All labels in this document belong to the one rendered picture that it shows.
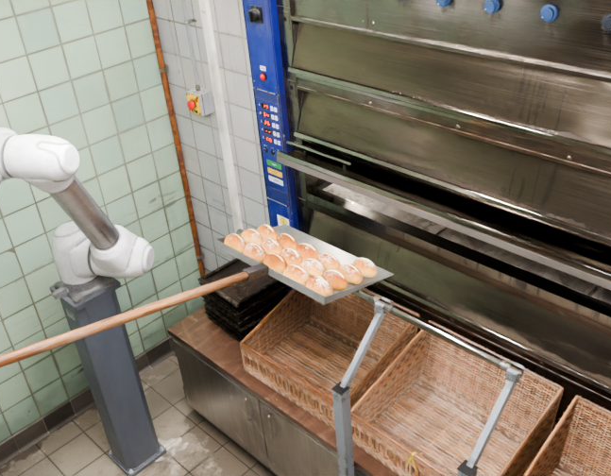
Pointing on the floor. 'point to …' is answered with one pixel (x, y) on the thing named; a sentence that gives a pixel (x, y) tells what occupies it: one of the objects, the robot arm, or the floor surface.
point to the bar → (436, 336)
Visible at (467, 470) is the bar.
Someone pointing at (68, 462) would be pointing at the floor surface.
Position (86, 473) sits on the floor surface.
